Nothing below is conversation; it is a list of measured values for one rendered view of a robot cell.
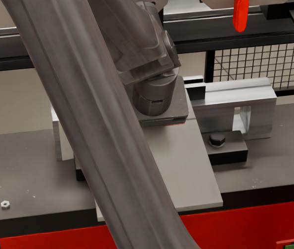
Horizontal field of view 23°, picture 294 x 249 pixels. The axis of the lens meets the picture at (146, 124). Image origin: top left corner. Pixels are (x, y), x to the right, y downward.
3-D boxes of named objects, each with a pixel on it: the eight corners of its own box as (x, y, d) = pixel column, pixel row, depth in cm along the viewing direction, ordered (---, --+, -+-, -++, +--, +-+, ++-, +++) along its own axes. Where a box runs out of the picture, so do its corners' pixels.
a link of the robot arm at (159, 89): (143, 87, 93) (185, 77, 94) (129, 41, 95) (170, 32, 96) (140, 107, 99) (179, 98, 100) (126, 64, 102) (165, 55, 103)
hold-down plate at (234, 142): (76, 182, 123) (75, 169, 121) (73, 160, 127) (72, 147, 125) (247, 162, 126) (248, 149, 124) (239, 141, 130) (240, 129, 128)
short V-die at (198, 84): (89, 111, 122) (88, 97, 120) (87, 100, 124) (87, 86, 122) (204, 99, 124) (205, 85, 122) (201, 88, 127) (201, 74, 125)
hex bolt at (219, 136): (211, 148, 125) (211, 141, 123) (207, 138, 127) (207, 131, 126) (226, 146, 125) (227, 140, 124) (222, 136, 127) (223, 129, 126)
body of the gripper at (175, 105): (113, 86, 107) (115, 64, 100) (181, 80, 108) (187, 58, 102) (119, 126, 105) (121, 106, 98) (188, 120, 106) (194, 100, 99)
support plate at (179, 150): (98, 222, 101) (97, 217, 100) (80, 103, 120) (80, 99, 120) (223, 206, 103) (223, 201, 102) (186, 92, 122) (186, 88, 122)
